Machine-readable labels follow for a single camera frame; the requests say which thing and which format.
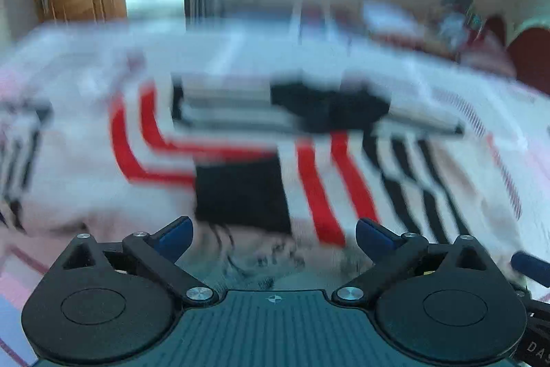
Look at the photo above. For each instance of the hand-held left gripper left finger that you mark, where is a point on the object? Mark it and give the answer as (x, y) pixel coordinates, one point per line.
(174, 237)

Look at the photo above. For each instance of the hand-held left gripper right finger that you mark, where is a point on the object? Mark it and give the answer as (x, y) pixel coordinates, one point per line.
(373, 234)

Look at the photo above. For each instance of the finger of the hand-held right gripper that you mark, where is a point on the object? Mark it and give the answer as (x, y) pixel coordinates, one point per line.
(530, 265)

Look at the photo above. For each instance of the red black white striped sweater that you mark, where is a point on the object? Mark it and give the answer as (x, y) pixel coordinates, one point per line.
(318, 186)

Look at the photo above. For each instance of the pink patterned bed sheet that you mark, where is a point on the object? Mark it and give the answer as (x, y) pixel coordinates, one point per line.
(472, 186)

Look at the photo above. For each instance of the folded blankets pile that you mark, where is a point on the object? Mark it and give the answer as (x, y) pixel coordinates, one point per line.
(404, 40)

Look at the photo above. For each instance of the red heart-shaped headboard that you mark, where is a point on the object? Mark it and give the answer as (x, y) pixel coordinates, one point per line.
(530, 57)

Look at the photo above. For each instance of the white folded cloth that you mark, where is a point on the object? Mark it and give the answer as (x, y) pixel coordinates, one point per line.
(393, 16)

